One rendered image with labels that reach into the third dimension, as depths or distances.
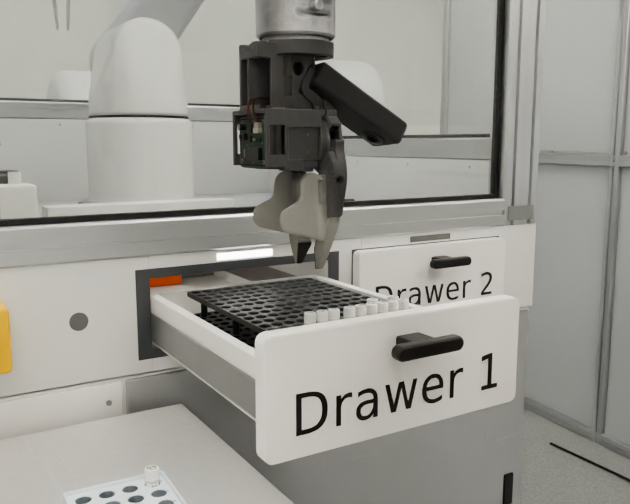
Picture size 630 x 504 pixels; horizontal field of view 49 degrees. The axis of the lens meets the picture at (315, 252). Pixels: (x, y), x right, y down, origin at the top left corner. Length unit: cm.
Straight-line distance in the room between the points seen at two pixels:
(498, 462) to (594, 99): 167
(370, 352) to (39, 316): 40
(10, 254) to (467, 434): 78
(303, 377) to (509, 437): 77
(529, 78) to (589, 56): 153
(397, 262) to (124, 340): 41
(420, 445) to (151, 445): 52
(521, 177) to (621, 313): 149
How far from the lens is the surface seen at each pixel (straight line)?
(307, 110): 64
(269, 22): 66
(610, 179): 262
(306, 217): 65
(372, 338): 62
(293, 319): 73
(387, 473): 115
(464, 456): 125
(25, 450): 82
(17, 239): 83
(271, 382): 57
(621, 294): 264
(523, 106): 121
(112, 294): 86
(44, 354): 86
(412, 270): 105
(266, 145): 62
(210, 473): 73
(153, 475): 63
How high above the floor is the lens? 108
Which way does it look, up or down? 9 degrees down
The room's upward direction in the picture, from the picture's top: straight up
